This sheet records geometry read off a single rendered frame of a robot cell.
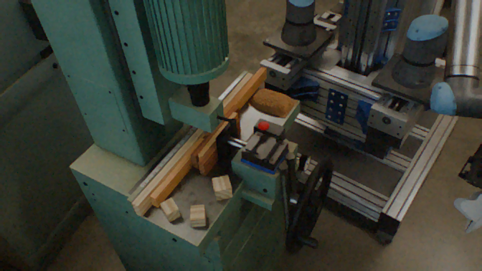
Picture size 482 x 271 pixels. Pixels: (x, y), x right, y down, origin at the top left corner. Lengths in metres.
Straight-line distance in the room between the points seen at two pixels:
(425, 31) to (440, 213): 1.10
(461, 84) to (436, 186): 1.39
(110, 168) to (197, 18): 0.67
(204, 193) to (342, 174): 1.07
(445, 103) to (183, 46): 0.61
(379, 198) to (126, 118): 1.25
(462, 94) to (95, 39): 0.86
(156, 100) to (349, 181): 1.17
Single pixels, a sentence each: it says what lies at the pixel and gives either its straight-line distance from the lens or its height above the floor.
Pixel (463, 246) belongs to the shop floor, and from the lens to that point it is 2.25.
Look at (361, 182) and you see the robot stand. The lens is 2.04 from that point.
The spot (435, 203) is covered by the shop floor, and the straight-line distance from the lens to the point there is 2.34.
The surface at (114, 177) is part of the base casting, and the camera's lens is 1.35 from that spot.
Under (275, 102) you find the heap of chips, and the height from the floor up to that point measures 0.93.
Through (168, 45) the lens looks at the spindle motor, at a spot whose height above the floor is 1.30.
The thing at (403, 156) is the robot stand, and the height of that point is 0.23.
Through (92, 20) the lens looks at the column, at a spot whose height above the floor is 1.33.
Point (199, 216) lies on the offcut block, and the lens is 1.04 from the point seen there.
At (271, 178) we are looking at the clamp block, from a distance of 1.06.
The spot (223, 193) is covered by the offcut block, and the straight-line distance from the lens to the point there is 1.07.
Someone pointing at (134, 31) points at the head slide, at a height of 1.30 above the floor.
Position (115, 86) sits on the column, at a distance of 1.12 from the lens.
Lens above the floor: 1.79
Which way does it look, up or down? 46 degrees down
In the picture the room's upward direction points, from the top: 4 degrees counter-clockwise
